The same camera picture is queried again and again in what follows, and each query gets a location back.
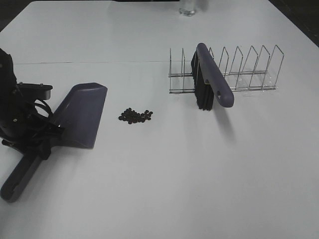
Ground metal wire rack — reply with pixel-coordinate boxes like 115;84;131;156
168;45;285;94

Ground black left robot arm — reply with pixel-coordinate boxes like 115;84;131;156
0;50;64;160

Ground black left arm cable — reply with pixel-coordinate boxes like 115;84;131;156
32;99;54;125

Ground purple brush black bristles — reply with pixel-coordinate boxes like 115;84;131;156
191;43;234;111

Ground purple plastic dustpan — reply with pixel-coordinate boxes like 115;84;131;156
0;83;108;203

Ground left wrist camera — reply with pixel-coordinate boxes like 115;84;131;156
17;83;53;100

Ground pile of coffee beans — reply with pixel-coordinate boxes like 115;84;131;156
118;108;153;124

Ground clear drinking glass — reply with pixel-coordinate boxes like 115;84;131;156
179;0;196;16

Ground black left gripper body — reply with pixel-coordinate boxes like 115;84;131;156
0;99;53;155

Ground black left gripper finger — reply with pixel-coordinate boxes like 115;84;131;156
1;139;25;154
37;124;64;160

